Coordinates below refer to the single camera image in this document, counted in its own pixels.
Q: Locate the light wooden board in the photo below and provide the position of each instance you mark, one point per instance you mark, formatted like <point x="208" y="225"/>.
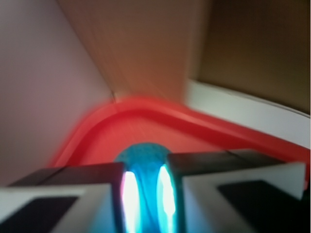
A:
<point x="142" y="47"/>

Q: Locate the orange plastic tray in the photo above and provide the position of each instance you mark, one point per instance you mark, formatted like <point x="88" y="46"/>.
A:
<point x="114" y="126"/>

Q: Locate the brown cardboard panel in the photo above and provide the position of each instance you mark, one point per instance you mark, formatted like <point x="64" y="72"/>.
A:
<point x="261" y="48"/>

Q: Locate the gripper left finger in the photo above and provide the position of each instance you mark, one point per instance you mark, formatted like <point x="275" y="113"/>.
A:
<point x="69" y="199"/>

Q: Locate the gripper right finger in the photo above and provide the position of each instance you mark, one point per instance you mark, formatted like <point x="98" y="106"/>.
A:
<point x="237" y="191"/>

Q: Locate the blue textured ball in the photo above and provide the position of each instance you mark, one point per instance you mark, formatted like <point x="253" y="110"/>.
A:
<point x="149" y="192"/>

